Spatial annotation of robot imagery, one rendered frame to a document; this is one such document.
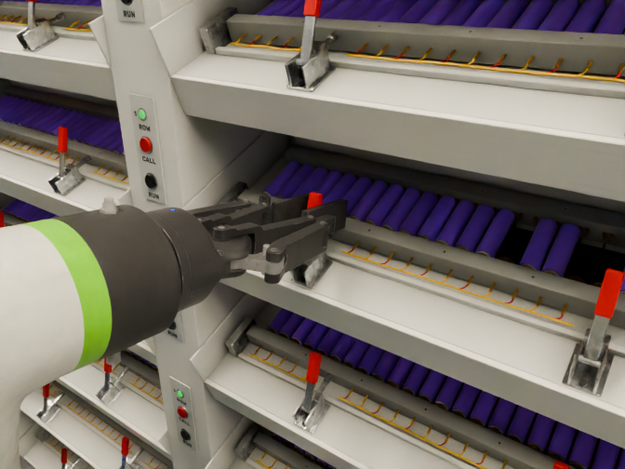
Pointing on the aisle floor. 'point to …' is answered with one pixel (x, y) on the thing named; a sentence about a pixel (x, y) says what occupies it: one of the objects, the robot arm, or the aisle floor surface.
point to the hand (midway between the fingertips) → (310, 215)
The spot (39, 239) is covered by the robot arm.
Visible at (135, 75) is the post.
